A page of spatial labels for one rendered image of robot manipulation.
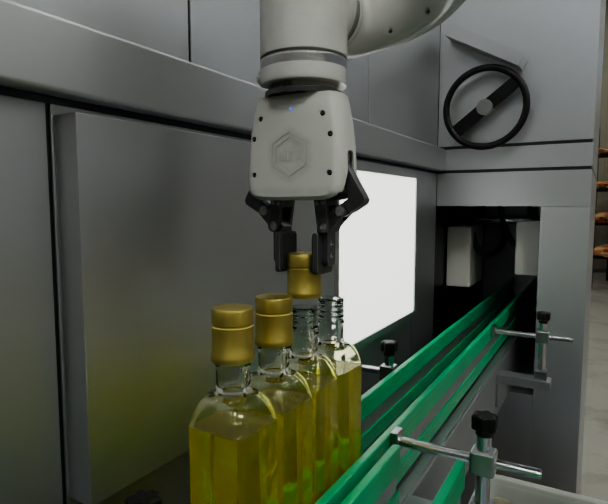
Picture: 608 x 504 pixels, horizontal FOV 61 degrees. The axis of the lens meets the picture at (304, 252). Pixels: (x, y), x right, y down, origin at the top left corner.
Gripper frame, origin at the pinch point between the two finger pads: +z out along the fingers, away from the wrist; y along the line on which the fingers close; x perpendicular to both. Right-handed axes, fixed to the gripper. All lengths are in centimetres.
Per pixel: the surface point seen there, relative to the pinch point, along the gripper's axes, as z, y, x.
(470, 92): -34, -5, 98
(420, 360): 25, -2, 49
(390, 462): 23.8, 6.6, 7.8
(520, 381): 35, 12, 76
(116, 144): -10.0, -12.0, -12.5
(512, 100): -31, 6, 98
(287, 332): 6.6, 1.8, -6.2
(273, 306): 4.2, 1.0, -7.3
